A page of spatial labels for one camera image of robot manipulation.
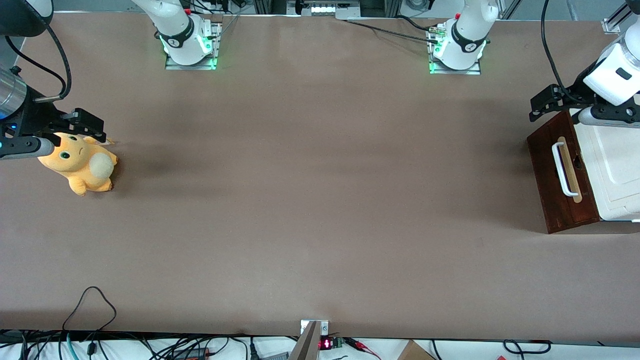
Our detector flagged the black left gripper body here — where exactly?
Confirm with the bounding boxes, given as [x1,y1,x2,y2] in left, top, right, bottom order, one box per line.
[559,75,618,109]

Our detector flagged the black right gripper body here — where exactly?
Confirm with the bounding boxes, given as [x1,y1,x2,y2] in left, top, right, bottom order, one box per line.
[0,86,69,139]

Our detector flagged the dark brown wooden drawer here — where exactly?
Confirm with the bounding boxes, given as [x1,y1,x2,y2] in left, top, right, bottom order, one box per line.
[526,109,601,235]

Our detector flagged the white drawer handle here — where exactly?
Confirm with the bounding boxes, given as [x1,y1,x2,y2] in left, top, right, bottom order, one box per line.
[551,141,581,197]

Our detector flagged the white and brown drawer cabinet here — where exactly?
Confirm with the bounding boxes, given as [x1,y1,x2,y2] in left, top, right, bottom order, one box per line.
[526,109,640,235]

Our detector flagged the orange plush toy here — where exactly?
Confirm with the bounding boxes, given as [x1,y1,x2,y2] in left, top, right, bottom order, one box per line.
[37,131,119,197]

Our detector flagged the black power adapter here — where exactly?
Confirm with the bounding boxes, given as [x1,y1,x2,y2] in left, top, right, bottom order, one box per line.
[172,347,212,360]

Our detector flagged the brown cardboard box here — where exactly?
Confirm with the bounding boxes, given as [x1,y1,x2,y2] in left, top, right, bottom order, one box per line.
[397,340,437,360]

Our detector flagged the red and black clip leads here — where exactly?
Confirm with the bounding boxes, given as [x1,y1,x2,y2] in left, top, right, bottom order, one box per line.
[344,337,382,360]

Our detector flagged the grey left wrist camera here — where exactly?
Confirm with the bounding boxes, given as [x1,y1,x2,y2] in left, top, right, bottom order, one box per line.
[571,105,640,126]

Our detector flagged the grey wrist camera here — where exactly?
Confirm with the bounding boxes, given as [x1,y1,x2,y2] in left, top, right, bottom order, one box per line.
[0,136,55,161]
[571,105,640,126]

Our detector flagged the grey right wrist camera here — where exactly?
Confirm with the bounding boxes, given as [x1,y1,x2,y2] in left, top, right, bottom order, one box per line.
[0,136,55,161]

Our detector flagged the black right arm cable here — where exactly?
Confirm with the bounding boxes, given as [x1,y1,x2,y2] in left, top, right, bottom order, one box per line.
[4,35,67,86]
[34,22,73,103]

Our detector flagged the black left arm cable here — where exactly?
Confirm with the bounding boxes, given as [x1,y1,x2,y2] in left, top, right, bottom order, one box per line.
[541,0,583,106]

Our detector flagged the aluminium profile rail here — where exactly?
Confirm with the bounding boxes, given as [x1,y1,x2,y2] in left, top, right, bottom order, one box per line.
[602,1,635,35]

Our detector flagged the black looped cable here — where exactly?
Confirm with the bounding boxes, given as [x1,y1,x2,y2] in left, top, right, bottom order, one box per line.
[62,286,118,334]

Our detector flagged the black cable to arm base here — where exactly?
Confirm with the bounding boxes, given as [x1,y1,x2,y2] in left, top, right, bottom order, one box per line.
[345,16,442,44]

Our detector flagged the aluminium frame structure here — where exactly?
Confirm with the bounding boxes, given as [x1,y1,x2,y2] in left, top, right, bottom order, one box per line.
[252,0,402,21]

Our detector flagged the black cable loop on white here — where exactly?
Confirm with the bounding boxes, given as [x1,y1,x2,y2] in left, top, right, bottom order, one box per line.
[502,339,552,355]

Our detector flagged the grey metal post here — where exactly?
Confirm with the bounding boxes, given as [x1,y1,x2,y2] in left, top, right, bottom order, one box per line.
[287,321,321,360]

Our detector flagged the small metal bracket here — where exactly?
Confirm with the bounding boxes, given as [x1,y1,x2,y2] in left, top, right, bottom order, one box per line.
[300,320,330,337]

